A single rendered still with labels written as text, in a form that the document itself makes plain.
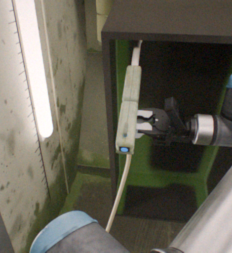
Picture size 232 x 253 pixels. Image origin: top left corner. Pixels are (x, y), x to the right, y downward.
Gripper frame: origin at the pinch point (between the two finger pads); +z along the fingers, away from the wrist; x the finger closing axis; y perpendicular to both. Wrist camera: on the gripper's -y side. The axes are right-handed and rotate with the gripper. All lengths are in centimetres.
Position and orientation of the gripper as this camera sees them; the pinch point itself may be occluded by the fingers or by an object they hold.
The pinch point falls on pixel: (125, 119)
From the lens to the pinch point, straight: 75.7
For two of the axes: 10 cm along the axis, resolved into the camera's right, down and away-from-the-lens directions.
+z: -9.9, -0.7, 0.9
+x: 1.1, -8.1, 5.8
